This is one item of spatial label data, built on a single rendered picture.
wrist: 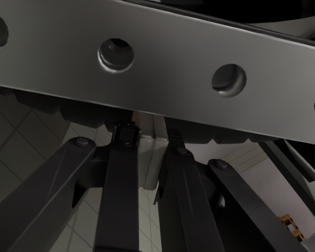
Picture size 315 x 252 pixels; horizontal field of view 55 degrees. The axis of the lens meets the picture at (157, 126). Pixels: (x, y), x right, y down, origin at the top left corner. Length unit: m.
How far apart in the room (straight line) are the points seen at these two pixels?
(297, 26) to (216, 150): 4.89
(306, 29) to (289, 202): 6.04
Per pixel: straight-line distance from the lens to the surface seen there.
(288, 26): 0.22
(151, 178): 0.15
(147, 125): 0.15
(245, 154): 5.05
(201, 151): 5.04
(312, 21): 0.23
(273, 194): 5.98
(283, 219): 5.92
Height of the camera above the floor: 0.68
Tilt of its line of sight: 10 degrees down
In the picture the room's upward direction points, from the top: 59 degrees clockwise
